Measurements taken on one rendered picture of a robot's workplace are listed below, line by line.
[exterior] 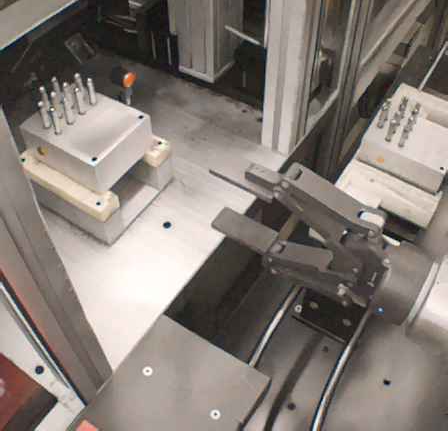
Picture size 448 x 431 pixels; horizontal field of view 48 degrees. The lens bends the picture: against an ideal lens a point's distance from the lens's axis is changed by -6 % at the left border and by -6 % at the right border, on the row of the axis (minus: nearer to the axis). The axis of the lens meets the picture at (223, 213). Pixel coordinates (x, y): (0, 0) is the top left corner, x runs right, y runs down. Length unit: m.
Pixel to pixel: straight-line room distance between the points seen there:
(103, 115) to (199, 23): 0.23
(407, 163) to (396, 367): 0.31
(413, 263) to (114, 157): 0.33
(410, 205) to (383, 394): 0.28
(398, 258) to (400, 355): 0.39
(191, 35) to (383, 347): 0.56
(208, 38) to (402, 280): 0.46
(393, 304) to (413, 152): 0.32
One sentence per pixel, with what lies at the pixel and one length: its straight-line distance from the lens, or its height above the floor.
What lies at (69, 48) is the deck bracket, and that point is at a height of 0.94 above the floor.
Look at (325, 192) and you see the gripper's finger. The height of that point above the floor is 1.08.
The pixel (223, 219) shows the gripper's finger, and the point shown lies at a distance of 0.58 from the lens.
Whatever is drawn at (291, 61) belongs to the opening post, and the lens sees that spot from 0.64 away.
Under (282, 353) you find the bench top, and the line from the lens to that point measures 0.82.
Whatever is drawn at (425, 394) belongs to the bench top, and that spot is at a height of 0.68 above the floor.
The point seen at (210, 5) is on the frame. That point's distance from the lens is 0.75.
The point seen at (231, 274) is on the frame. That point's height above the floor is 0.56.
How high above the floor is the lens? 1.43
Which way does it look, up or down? 51 degrees down
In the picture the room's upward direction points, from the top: straight up
